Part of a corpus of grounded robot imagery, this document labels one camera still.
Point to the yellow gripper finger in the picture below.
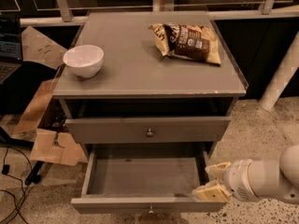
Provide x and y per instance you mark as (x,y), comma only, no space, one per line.
(216,171)
(213,191)

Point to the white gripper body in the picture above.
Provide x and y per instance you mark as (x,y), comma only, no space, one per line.
(238,179)

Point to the grey drawer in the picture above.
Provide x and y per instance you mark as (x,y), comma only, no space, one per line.
(133,178)
(148,130)

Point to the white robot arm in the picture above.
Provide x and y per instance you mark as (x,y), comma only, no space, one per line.
(251,181)

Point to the grey wooden drawer cabinet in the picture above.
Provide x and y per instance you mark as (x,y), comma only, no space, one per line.
(136,81)

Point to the grey top drawer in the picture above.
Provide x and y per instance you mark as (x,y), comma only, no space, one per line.
(148,130)

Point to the brown yellow chip bag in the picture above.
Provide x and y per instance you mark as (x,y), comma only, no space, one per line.
(191,42)

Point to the white ceramic bowl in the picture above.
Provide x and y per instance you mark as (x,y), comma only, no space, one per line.
(84,60)

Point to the open laptop computer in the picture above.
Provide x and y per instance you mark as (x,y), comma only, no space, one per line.
(10,46)

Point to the white diagonal post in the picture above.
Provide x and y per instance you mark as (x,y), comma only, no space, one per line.
(282,77)

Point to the metal railing frame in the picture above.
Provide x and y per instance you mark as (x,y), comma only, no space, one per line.
(75,12)

